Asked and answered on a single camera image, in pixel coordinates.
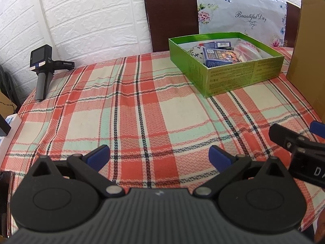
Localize dark flat tablet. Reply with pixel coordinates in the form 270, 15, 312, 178
0, 171, 15, 238

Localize plaid cloth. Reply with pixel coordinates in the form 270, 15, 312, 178
0, 46, 325, 233

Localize green cardboard box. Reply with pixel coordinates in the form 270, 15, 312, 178
168, 32, 285, 98

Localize brown chair back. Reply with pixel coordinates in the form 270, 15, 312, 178
143, 0, 302, 53

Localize black block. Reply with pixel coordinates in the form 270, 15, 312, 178
0, 115, 12, 137

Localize tree print fabric pouch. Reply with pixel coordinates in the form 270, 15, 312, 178
186, 44, 205, 63

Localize blue card box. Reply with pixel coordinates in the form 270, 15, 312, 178
203, 41, 233, 50
202, 48, 241, 68

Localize floral white plastic bag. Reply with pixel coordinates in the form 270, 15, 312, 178
192, 0, 291, 49

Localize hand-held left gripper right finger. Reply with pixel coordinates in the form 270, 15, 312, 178
193, 145, 288, 198

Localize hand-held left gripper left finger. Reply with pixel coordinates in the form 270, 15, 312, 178
32, 144, 125, 198

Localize white blue box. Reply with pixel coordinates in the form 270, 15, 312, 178
0, 114, 23, 163

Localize person's right forearm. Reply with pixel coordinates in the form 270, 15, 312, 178
314, 220, 325, 244

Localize handheld camera on grip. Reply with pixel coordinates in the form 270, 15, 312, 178
30, 44, 76, 102

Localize black round discs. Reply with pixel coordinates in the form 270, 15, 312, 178
0, 65, 19, 112

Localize white pink plastic bag pack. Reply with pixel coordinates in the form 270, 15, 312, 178
233, 39, 262, 62

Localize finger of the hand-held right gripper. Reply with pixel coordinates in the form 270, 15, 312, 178
309, 121, 325, 135
269, 123, 309, 155

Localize brown cardboard sheet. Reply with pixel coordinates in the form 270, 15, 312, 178
286, 0, 325, 123

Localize small cardboard box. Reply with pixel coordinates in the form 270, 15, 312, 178
0, 91, 18, 116

